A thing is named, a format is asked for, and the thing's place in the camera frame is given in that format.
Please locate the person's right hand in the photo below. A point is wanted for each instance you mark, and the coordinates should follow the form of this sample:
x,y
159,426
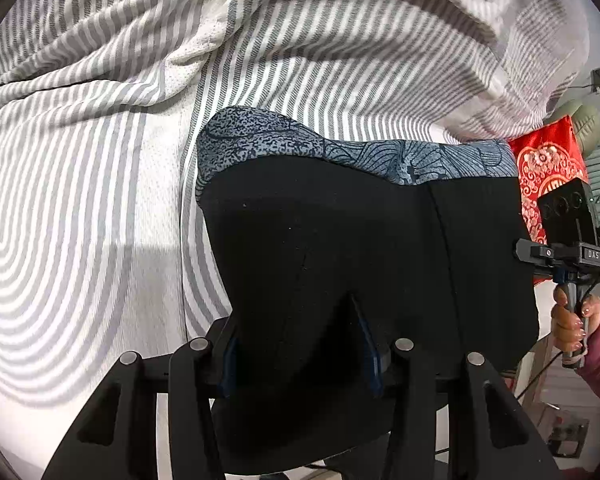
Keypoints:
x,y
566,330

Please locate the small black wall box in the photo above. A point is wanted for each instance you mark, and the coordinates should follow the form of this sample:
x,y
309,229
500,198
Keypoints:
x,y
598,80

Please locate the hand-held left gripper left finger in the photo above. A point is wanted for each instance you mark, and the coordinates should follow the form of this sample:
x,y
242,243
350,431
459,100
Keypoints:
x,y
229,360

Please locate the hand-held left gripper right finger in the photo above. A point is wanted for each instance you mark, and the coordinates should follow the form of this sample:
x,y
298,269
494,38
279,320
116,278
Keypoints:
x,y
372,360

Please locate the black pants with blue lining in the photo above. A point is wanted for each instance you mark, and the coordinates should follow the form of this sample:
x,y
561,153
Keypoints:
x,y
355,220

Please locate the grey white striped bed sheet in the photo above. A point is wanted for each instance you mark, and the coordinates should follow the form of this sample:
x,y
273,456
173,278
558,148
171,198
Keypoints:
x,y
80,185

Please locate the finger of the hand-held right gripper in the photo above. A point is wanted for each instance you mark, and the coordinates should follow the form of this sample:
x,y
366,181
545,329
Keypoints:
x,y
560,275

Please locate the red embroidered cloth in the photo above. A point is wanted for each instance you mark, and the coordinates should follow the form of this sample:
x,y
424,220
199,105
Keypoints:
x,y
542,170

